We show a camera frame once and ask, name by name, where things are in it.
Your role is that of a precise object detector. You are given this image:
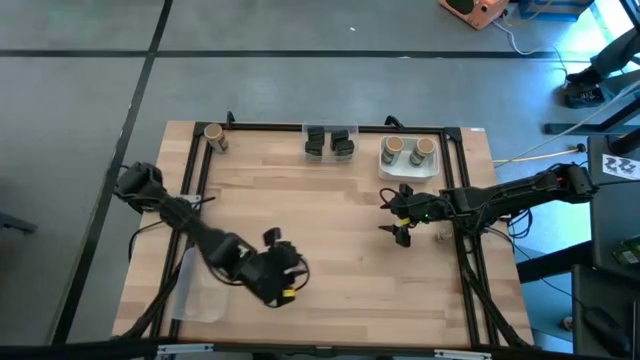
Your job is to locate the white plastic bin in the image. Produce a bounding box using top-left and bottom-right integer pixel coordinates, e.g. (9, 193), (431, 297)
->
(377, 134), (441, 182)

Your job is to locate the black aluminium table frame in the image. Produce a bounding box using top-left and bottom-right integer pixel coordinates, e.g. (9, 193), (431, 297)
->
(112, 115), (535, 351)

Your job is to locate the blue box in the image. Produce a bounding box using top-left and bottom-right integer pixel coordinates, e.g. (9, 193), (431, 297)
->
(517, 0), (596, 24)

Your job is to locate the person's shoe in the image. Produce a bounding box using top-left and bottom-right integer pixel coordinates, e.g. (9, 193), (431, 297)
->
(565, 67), (604, 86)
(563, 84), (606, 109)

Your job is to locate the green circuit board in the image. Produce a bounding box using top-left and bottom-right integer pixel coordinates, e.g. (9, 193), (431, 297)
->
(612, 234), (640, 267)

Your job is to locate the black floor object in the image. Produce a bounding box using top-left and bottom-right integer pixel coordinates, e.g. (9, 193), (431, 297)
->
(0, 212), (37, 235)

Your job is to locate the white printed sheet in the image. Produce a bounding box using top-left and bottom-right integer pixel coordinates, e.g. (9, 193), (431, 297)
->
(601, 153), (640, 181)

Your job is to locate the black low desk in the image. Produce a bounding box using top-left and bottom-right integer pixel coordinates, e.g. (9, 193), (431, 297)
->
(572, 264), (640, 359)

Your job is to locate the orange box device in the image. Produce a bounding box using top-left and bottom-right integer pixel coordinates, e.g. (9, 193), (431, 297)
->
(438, 0), (511, 31)

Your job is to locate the large clear plastic bin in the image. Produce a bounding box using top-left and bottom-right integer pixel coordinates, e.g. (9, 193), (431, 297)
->
(171, 247), (235, 324)

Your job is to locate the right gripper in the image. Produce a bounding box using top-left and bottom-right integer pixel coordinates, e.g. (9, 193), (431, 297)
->
(378, 183), (454, 235)

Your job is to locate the yellow cable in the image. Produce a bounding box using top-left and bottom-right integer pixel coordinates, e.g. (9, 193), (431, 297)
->
(492, 143), (587, 166)

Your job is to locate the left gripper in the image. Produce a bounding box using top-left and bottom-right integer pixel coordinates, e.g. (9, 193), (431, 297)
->
(243, 227), (308, 291)

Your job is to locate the paper cup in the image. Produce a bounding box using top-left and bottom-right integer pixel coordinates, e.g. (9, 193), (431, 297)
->
(203, 122), (230, 155)
(408, 137), (436, 168)
(380, 135), (405, 166)

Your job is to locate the black computer mouse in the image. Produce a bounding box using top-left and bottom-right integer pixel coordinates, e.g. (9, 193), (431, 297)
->
(582, 305), (634, 357)

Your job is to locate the black desk foot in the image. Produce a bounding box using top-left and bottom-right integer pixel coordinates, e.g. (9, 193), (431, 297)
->
(543, 97), (640, 136)
(514, 239), (594, 284)

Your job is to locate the person's leg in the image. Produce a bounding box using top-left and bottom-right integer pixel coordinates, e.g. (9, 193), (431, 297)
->
(589, 27), (640, 76)
(599, 69), (640, 101)

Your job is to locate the black rig crossbar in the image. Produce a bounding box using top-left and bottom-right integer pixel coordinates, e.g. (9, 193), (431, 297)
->
(0, 337), (640, 360)

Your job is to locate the white floor cable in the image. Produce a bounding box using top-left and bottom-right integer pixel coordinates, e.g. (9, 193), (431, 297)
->
(492, 18), (559, 57)

